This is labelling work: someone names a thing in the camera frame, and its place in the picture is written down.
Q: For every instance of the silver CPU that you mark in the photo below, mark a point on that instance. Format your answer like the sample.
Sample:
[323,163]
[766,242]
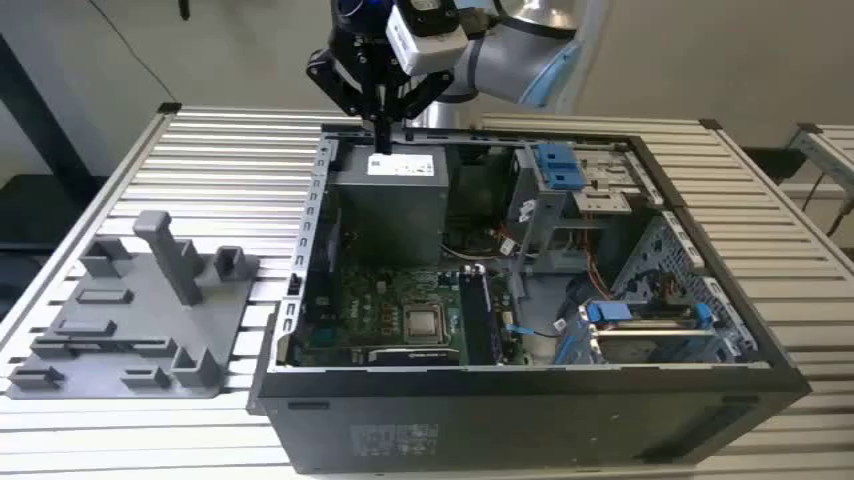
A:
[423,324]

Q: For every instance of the green motherboard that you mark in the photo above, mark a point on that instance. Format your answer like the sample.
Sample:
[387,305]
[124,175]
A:
[363,300]

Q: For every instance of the blue drive bay latch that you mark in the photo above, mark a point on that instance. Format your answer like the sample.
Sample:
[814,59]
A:
[560,170]

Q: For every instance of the black graphics card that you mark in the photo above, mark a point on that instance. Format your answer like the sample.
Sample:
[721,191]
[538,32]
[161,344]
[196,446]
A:
[414,356]

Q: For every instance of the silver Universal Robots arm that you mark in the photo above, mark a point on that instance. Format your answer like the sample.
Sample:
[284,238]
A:
[514,60]

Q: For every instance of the RAM memory stick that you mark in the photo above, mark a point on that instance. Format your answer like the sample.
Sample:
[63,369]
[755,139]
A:
[492,320]

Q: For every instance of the grey metal drive cage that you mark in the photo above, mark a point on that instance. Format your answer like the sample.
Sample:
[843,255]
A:
[600,202]

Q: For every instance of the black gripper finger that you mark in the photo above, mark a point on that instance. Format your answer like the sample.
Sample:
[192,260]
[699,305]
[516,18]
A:
[423,95]
[330,75]

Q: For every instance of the black open PC case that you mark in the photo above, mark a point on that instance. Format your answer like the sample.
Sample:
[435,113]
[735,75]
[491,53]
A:
[467,425]

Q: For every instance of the hard disk in blue carrier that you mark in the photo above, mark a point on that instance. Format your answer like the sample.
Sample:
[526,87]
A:
[610,311]

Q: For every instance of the grey plastic parts rack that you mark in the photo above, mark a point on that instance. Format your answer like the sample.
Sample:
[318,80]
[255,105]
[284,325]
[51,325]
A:
[213,320]

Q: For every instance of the CPU socket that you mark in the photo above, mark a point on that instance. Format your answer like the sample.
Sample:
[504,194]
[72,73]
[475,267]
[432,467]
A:
[423,304]

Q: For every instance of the small aluminium slat table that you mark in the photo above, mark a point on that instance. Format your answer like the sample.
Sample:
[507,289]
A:
[830,150]

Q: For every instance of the black metal frame post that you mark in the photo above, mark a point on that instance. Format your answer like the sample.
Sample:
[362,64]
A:
[32,110]

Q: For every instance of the grey power supply unit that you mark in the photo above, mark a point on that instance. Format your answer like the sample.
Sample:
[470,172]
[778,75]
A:
[387,215]

